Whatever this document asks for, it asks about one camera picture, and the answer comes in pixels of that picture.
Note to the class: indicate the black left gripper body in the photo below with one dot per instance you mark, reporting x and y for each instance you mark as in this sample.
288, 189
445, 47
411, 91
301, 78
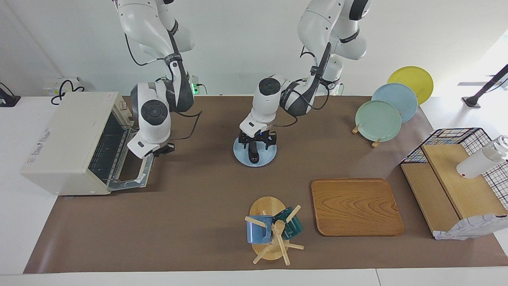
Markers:
258, 137

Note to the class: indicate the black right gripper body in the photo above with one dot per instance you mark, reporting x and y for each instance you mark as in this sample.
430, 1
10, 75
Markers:
163, 149

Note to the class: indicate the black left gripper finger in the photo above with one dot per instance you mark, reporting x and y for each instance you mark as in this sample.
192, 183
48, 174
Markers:
260, 145
248, 145

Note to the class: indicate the blue serving plate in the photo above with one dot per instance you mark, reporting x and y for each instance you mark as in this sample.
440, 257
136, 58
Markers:
240, 155

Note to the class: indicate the glass oven door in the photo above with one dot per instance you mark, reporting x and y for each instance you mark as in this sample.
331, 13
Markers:
137, 180

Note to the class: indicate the cream toaster oven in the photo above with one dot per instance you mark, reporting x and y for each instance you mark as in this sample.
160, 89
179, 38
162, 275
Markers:
67, 139

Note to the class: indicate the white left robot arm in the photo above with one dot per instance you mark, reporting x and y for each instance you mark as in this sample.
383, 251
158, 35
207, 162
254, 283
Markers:
317, 31

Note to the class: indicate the green lit arm base connector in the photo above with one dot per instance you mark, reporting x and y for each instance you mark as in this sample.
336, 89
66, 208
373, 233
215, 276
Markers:
195, 88

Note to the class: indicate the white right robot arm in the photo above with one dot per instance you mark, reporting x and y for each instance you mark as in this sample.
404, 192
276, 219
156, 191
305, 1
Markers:
158, 111

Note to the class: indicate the wooden mug tree stand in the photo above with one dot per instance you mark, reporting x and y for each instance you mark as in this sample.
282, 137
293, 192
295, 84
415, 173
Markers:
268, 206

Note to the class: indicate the brown table mat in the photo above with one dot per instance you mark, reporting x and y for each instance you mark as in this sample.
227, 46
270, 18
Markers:
198, 206

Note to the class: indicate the blue mug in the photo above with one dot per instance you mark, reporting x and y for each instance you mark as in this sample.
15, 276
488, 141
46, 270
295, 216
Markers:
258, 232

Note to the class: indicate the dark green mug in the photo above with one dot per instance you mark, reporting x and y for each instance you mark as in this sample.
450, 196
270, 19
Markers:
291, 228

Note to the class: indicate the brown wooden tray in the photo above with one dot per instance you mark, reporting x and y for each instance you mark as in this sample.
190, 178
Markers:
357, 206

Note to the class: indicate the wooden plate rack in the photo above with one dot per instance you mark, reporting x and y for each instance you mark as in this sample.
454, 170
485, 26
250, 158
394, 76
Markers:
376, 143

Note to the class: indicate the pale green plate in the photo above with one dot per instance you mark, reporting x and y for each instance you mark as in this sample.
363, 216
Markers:
377, 121

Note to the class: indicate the light blue racked plate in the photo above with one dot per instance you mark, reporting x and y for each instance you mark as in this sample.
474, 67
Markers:
397, 95

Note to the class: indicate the black clamp base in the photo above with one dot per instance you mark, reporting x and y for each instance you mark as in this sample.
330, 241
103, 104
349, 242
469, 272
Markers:
8, 99

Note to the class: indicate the yellow plate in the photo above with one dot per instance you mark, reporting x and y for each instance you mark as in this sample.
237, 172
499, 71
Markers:
412, 77

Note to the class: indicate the white cup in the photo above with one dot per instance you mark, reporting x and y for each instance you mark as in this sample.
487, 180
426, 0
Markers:
476, 165

